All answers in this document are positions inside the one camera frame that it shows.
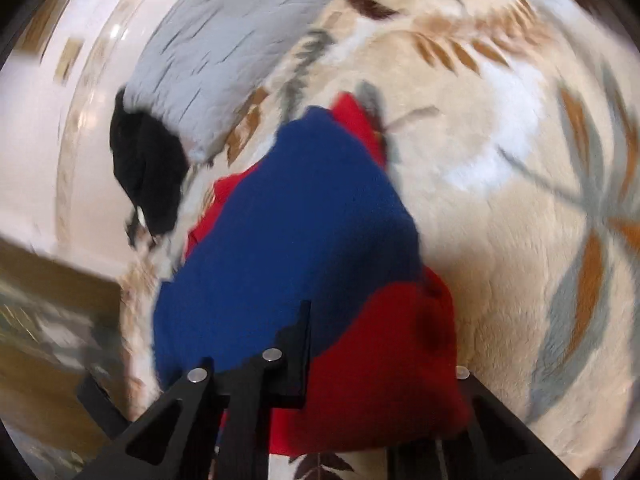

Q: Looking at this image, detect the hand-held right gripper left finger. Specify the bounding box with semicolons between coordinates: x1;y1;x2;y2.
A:
75;300;313;480

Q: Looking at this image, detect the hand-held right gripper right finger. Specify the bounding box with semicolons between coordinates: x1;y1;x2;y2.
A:
387;365;573;480

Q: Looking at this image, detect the red and blue sweater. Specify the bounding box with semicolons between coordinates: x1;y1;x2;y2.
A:
151;91;473;458

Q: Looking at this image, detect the leaf print fleece blanket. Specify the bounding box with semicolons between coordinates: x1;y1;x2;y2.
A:
120;0;640;480

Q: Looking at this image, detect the black garment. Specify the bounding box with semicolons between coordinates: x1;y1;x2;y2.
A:
109;87;192;247

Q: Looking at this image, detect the wooden furniture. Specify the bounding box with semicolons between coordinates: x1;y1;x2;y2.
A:
0;237;126;441

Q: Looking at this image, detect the grey quilted pillow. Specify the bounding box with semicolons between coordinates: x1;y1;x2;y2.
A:
121;0;371;165

